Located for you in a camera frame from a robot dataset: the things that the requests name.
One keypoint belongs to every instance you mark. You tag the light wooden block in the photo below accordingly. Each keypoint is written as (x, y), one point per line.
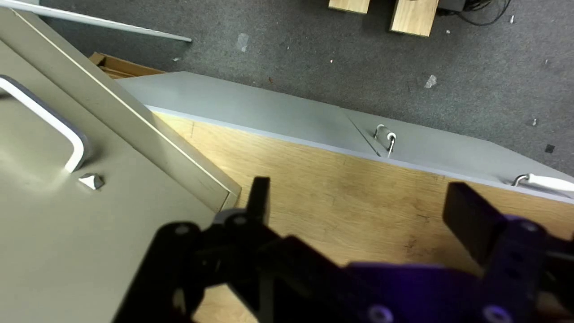
(350, 6)
(414, 16)

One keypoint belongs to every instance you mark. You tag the silver cabinet handle right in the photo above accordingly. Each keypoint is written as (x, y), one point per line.
(543, 181)

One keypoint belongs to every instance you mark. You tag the white metal bar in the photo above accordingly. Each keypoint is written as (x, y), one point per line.
(88, 20)

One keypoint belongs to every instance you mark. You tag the brown wooden box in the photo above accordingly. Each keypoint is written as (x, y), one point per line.
(120, 68)

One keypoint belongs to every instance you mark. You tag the silver drawer handle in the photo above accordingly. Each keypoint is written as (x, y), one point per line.
(48, 115)

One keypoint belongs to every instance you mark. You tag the grey drawer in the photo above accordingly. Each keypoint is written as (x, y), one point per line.
(72, 242)

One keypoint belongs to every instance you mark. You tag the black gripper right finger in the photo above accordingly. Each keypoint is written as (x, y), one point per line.
(518, 257)

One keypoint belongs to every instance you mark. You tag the small silver drawer knob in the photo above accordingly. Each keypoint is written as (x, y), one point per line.
(386, 137)

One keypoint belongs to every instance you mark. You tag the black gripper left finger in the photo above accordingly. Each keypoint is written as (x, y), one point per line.
(278, 278)

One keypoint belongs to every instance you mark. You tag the wooden cabinet with grey front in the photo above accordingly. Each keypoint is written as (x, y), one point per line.
(377, 217)

